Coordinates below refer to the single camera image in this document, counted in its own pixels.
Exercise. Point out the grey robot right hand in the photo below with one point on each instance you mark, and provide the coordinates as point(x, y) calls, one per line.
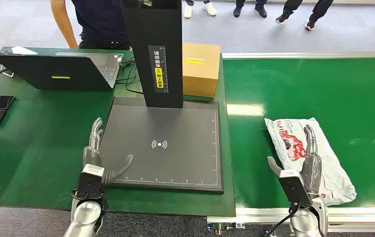
point(312, 173)

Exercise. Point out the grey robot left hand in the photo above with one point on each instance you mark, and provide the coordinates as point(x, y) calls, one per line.
point(92, 157)

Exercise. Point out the white red-printed plastic mailer package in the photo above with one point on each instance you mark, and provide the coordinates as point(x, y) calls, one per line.
point(288, 137)

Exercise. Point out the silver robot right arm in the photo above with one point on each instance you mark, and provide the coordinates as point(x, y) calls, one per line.
point(305, 222)

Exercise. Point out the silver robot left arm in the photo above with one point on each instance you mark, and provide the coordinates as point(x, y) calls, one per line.
point(84, 216)

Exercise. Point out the green conveyor belt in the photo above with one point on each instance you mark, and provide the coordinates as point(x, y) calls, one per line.
point(321, 88)

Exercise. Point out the brown cardboard delivery box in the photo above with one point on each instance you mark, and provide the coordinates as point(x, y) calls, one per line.
point(200, 75)

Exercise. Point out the green table mat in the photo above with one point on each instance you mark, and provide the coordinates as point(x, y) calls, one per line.
point(43, 147)

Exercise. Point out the black scanner base platform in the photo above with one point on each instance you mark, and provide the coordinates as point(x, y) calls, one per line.
point(180, 163)

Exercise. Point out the black laptop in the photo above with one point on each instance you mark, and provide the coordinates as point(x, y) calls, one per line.
point(59, 72)

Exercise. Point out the white paper sheet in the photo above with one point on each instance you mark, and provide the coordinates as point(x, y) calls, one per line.
point(23, 50)

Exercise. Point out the black scanner column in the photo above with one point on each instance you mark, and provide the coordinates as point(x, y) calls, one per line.
point(154, 32)

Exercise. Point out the person with black sneakers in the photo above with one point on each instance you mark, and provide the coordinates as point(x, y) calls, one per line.
point(311, 19)

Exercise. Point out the person with black shoes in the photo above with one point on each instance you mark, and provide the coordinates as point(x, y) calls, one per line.
point(261, 9)

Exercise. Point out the person with white shoes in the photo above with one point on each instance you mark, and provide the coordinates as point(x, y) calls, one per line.
point(209, 8)

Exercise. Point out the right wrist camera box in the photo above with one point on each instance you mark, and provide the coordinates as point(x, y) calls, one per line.
point(293, 186)

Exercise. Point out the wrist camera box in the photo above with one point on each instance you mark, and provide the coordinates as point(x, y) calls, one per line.
point(293, 186)
point(90, 183)

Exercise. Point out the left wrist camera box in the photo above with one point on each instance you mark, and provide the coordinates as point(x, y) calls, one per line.
point(90, 183)

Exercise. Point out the aluminium conveyor frame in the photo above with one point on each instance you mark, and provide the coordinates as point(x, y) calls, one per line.
point(354, 216)

